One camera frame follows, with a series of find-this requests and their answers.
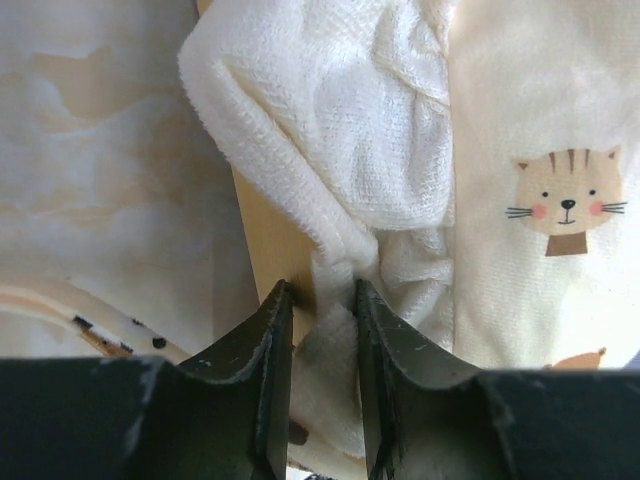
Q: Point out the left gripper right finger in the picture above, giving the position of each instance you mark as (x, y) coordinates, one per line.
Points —
(430, 415)

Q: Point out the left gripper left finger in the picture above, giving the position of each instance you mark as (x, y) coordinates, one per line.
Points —
(221, 414)

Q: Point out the wooden pet bed frame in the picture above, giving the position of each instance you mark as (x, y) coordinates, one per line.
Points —
(278, 249)

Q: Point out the cream animal print cushion cover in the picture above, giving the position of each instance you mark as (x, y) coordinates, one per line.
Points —
(477, 161)

